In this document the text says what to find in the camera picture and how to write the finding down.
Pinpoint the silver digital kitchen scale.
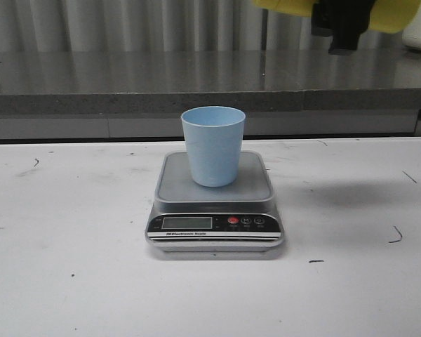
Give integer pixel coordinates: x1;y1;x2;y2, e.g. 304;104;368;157
145;151;285;252

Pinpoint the light blue plastic cup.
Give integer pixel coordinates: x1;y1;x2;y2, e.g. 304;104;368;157
181;106;246;187

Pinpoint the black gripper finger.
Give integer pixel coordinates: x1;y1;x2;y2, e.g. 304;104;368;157
311;0;375;55

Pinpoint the grey stone counter ledge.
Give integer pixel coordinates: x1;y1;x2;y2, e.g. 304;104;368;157
0;49;421;142

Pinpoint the yellow squeeze bottle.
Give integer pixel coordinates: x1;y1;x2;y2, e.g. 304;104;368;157
253;0;421;34

